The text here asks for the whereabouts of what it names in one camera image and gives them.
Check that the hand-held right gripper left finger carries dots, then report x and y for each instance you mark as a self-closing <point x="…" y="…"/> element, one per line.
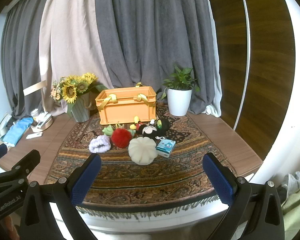
<point x="86" y="180"/>

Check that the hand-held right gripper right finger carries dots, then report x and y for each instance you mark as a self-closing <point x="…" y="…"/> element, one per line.
<point x="218" y="180"/>

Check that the blue cartoon tissue pack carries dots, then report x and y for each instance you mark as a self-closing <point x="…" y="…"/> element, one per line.
<point x="165" y="148"/>

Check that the black mouse plush toy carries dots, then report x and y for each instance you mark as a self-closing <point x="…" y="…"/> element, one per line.
<point x="147" y="130"/>

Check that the orange plastic crate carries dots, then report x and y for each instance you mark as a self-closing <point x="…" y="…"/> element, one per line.
<point x="126" y="107"/>

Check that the stack of white boxes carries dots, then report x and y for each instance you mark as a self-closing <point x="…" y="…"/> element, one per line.
<point x="0" y="127"/>

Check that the white remote control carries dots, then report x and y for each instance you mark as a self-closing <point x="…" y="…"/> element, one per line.
<point x="33" y="135"/>

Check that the light blue cloth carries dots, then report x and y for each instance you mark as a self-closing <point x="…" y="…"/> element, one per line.
<point x="16" y="130"/>

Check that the small white jar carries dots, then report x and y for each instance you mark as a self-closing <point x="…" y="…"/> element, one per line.
<point x="35" y="112"/>

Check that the green frog plush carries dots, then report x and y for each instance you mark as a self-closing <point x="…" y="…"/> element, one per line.
<point x="107" y="130"/>

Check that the red fluffy pom-pom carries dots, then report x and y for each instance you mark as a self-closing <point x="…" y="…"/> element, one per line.
<point x="120" y="137"/>

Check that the patterned fringed rug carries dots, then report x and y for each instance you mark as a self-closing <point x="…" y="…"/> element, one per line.
<point x="145" y="180"/>

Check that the white pumpkin plush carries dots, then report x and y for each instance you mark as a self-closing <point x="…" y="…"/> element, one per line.
<point x="142" y="151"/>

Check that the grey white crumpled cloth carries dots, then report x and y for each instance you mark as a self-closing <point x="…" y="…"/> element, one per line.
<point x="288" y="182"/>

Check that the beige curtain tieback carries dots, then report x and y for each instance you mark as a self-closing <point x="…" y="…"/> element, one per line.
<point x="35" y="87"/>

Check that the black plush with green patch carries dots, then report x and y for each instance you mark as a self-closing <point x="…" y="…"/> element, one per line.
<point x="163" y="126"/>

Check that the yellow plush toy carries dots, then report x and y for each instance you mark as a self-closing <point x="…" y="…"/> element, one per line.
<point x="135" y="120"/>

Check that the light green cloth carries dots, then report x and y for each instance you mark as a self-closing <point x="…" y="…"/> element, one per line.
<point x="296" y="205"/>

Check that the sunflower bouquet in grey vase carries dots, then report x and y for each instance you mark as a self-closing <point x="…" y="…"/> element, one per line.
<point x="72" y="90"/>

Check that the green plant in white pot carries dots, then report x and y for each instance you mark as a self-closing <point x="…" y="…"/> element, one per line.
<point x="178" y="100"/>

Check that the narrow grey curtain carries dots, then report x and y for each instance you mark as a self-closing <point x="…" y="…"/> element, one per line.
<point x="20" y="55"/>

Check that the beige curtain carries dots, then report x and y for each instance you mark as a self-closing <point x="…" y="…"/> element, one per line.
<point x="72" y="42"/>

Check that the dark wooden door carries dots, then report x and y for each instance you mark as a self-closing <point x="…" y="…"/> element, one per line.
<point x="265" y="55"/>

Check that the wide grey curtain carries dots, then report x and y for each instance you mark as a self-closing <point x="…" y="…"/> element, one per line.
<point x="152" y="42"/>

